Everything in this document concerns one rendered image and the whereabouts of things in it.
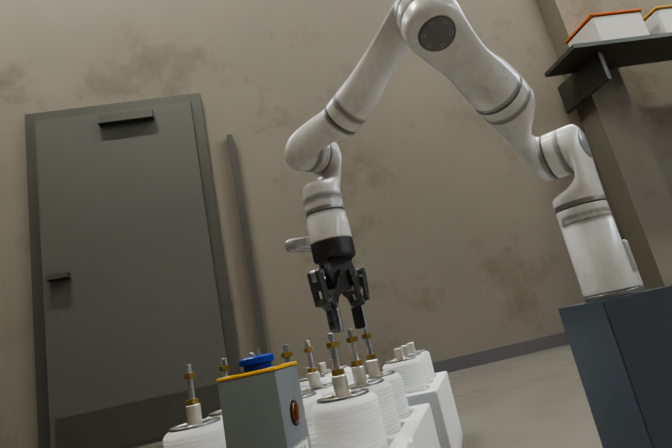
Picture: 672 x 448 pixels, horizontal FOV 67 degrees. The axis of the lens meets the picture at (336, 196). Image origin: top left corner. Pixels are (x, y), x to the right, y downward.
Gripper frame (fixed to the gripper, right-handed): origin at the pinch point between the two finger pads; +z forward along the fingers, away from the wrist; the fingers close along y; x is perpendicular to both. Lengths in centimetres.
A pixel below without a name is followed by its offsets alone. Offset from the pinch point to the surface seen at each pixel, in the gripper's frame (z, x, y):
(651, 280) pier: 7, -8, 339
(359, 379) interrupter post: 9.1, -0.4, -0.8
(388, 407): 13.9, -4.6, -0.5
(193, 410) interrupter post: 7.9, 16.4, -20.6
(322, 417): 11.8, -4.2, -15.6
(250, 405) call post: 7.2, -8.5, -31.6
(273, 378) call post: 5.0, -11.4, -30.4
